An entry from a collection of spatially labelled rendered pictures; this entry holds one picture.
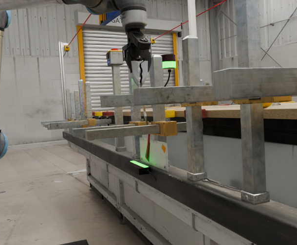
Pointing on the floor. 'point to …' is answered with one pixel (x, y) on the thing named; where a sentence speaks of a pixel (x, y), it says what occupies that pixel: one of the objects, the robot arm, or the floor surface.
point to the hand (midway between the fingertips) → (140, 82)
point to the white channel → (192, 17)
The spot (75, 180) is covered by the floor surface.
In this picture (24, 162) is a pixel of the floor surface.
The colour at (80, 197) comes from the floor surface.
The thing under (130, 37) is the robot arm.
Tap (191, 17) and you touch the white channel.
